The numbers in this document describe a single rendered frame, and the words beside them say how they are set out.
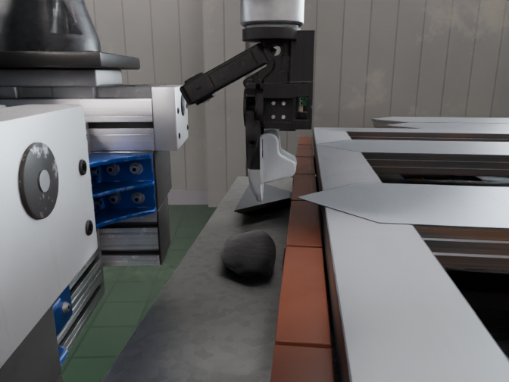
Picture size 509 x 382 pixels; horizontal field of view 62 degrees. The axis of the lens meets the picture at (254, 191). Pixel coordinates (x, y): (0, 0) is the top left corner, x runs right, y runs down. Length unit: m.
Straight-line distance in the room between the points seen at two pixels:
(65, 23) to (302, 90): 0.35
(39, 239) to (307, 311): 0.22
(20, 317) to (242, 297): 0.50
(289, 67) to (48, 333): 0.38
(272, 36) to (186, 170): 2.96
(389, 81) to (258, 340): 3.08
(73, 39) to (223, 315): 0.44
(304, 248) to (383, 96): 3.07
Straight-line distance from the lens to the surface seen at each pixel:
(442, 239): 0.50
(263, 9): 0.51
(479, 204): 0.59
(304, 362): 0.31
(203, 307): 0.66
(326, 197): 0.56
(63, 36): 0.67
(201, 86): 0.53
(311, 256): 0.46
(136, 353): 0.58
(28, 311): 0.21
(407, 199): 0.58
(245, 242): 0.80
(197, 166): 3.42
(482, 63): 3.81
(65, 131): 0.24
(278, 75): 0.53
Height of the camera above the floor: 1.01
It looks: 15 degrees down
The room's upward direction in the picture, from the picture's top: straight up
